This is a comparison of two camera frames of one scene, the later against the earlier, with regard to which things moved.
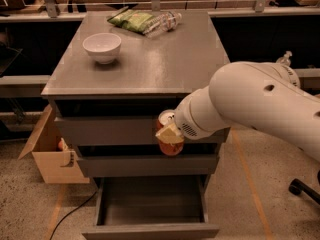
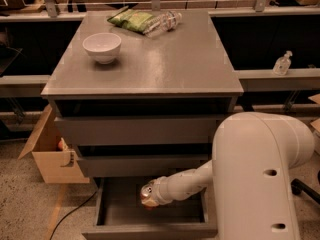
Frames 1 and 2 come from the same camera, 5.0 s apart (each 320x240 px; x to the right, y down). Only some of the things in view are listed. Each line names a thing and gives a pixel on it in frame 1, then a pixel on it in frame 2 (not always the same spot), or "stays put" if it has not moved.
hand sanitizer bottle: (285, 59) stays put
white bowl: (104, 47) stays put
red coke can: (165, 119) -> (145, 192)
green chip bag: (130, 19) stays put
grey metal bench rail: (22, 86) stays put
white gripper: (185, 120) -> (157, 191)
